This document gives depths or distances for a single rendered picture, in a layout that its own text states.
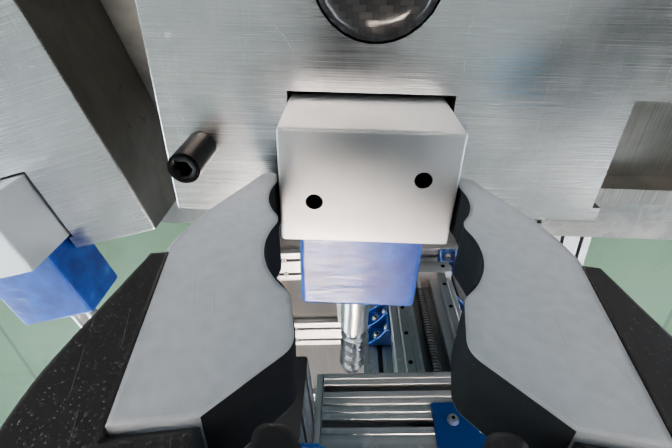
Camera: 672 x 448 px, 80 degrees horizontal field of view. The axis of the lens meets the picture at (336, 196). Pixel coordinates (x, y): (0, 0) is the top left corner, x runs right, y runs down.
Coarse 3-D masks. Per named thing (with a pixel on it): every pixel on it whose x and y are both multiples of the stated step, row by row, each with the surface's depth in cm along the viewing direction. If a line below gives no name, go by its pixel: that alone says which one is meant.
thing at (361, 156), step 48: (336, 96) 13; (384, 96) 13; (432, 96) 13; (288, 144) 11; (336, 144) 11; (384, 144) 11; (432, 144) 10; (288, 192) 11; (336, 192) 11; (384, 192) 11; (432, 192) 11; (336, 240) 12; (384, 240) 12; (432, 240) 12; (336, 288) 15; (384, 288) 15
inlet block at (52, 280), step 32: (0, 192) 17; (32, 192) 19; (0, 224) 17; (32, 224) 18; (0, 256) 18; (32, 256) 18; (64, 256) 20; (96, 256) 22; (0, 288) 20; (32, 288) 20; (64, 288) 20; (96, 288) 22; (32, 320) 21
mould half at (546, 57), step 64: (192, 0) 11; (256, 0) 11; (448, 0) 11; (512, 0) 11; (576, 0) 11; (640, 0) 11; (192, 64) 12; (256, 64) 12; (320, 64) 12; (384, 64) 12; (448, 64) 12; (512, 64) 12; (576, 64) 12; (640, 64) 12; (192, 128) 13; (256, 128) 13; (512, 128) 13; (576, 128) 13; (192, 192) 15; (512, 192) 14; (576, 192) 14
